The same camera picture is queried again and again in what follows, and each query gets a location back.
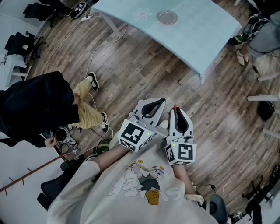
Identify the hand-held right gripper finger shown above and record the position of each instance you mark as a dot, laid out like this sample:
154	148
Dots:
190	128
172	122

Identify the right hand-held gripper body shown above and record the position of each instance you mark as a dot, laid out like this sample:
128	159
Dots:
183	153

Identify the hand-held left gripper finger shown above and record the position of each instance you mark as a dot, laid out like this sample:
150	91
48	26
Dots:
141	103
159	112

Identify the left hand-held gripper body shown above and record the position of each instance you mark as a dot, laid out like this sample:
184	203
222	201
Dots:
136	135

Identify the small orange object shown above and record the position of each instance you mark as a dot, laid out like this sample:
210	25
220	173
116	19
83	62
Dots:
175	106

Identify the glass plate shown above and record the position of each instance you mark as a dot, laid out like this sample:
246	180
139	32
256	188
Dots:
167	16

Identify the person's right forearm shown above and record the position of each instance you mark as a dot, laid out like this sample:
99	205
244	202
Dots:
181	177

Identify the person's left forearm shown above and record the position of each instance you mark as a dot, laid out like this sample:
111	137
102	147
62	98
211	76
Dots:
109	157

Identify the green round bin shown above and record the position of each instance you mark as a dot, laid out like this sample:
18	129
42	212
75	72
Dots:
102	148

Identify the cream printed shirt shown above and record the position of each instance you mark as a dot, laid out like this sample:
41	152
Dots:
131	207

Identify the black bag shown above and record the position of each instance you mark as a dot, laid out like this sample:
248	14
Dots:
265	111

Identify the black chair base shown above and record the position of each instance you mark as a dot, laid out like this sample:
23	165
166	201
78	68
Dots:
256	192

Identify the light blue floral tablecloth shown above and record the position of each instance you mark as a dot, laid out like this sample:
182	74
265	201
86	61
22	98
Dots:
197	32

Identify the black grey office chair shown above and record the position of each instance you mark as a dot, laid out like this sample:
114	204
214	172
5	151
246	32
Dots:
54	186

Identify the green bottle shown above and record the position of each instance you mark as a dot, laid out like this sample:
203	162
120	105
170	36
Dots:
238	39

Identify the white power strip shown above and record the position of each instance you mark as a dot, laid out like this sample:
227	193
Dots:
86	18

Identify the black white sneaker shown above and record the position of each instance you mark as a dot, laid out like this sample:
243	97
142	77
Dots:
78	9

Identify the white shelf unit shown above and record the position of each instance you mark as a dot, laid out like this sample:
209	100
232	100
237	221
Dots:
13	70

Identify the brown wooden rail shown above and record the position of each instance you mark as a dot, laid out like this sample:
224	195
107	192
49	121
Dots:
30	172

